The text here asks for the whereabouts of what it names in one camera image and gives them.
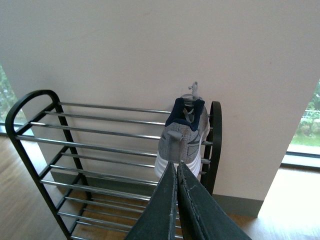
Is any grey knit sneaker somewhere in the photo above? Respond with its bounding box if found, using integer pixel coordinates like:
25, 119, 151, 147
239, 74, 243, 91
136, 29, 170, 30
154, 81, 210, 178

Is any black window frame right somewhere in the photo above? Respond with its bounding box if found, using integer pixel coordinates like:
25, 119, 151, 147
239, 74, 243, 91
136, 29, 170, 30
280, 151, 320, 172

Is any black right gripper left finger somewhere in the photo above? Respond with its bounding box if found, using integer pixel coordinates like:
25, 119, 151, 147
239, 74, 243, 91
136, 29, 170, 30
125, 161, 178, 240

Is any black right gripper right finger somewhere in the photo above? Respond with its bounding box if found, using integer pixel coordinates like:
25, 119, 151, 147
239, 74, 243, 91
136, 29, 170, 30
177, 162, 250, 240

